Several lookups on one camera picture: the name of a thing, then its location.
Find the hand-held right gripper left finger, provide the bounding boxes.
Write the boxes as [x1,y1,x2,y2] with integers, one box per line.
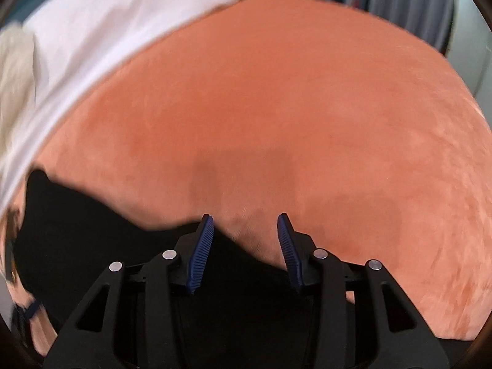
[42,213,216,369]

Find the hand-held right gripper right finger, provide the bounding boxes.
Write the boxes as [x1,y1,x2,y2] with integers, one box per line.
[277,212,450,369]

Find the black pants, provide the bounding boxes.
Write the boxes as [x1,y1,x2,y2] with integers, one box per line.
[13,169,354,369]

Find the orange fleece blanket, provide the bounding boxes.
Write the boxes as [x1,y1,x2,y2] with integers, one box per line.
[29,0,492,358]

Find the white blanket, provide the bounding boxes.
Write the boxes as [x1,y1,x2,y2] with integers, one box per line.
[0,0,266,216]

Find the beige quilted cushion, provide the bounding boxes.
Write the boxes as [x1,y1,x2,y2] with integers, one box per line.
[0,25,39,154]

